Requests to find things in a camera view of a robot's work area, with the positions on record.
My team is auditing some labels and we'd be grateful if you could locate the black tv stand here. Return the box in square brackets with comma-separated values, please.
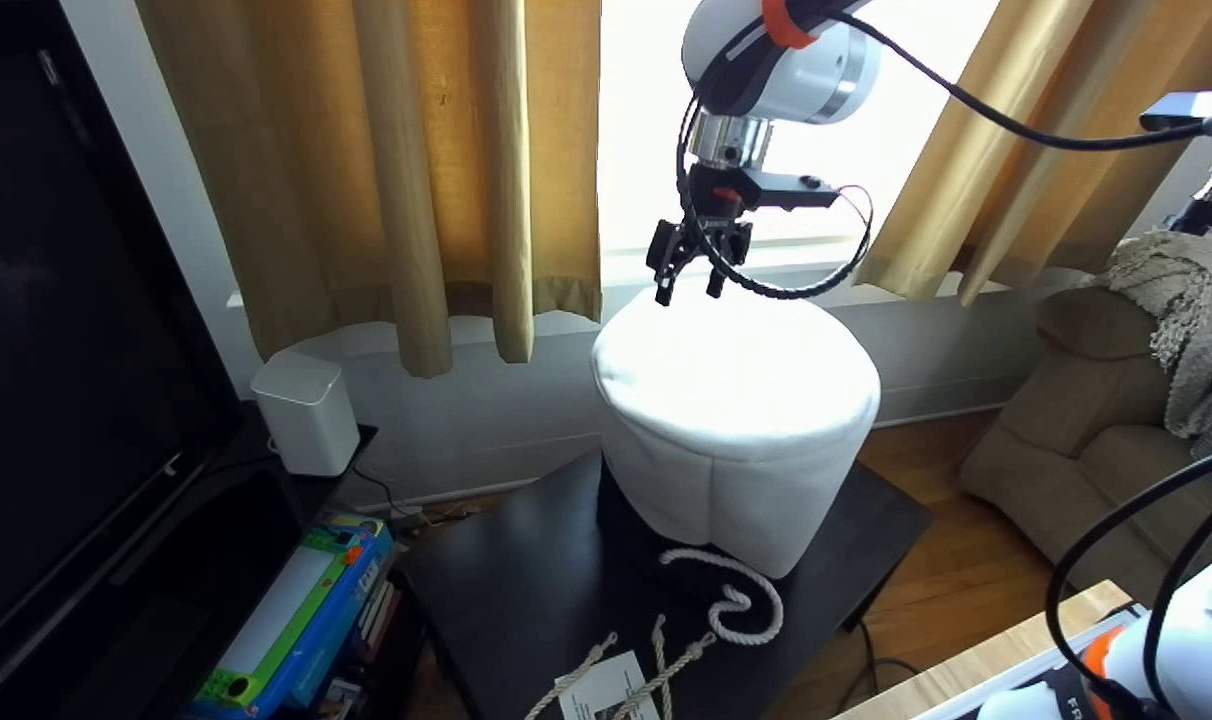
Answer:
[0, 439, 376, 720]

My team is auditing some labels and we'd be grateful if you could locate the right tan curtain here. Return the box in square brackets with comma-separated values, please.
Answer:
[855, 0, 1212, 302]

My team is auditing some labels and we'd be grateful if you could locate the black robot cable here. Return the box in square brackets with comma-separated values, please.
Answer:
[676, 0, 1212, 302]

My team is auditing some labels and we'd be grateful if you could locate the black side table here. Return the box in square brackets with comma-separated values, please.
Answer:
[399, 452, 926, 720]

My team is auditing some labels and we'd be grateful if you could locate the beige armchair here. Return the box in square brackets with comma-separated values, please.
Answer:
[960, 289, 1212, 603]

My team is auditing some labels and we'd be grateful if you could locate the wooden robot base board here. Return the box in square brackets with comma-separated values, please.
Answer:
[835, 581, 1127, 720]

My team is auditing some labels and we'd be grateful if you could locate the green and blue game box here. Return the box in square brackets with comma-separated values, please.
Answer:
[188, 515, 391, 720]

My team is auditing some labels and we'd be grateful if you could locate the tan curtain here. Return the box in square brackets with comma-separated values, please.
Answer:
[137, 0, 601, 374]
[855, 0, 1212, 302]

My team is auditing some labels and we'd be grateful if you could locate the white and black laundry bag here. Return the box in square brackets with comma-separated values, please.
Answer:
[587, 282, 883, 650]

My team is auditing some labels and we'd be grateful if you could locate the left tan curtain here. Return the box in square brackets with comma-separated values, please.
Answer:
[137, 0, 601, 374]

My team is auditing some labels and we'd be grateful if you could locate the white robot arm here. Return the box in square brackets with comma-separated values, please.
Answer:
[648, 0, 875, 302]

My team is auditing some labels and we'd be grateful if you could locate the white power adapter with cords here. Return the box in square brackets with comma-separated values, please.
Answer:
[523, 614, 716, 720]

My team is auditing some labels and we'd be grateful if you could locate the black floor cable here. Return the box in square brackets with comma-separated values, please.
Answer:
[835, 612, 921, 702]

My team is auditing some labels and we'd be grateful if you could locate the white box speaker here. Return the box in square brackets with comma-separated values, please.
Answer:
[250, 351, 360, 474]

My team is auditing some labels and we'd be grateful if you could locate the black flat screen television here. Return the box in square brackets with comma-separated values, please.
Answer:
[0, 0, 237, 659]

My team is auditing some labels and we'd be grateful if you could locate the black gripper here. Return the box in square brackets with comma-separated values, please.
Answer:
[644, 158, 841, 302]

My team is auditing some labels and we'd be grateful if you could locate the grey knitted throw blanket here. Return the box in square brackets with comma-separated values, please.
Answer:
[1105, 233, 1212, 454]

